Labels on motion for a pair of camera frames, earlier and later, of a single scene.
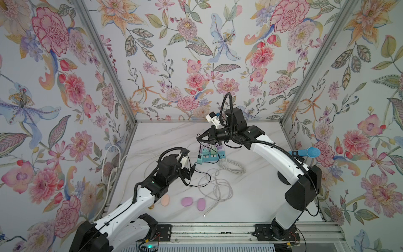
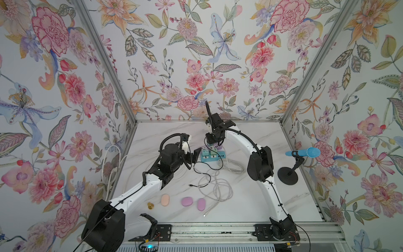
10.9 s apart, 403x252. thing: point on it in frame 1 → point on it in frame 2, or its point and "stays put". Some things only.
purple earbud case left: x=187 y=201 stays put
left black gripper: x=185 y=174 → x=194 y=156
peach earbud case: x=165 y=200 stays put
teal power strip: x=214 y=157 stays put
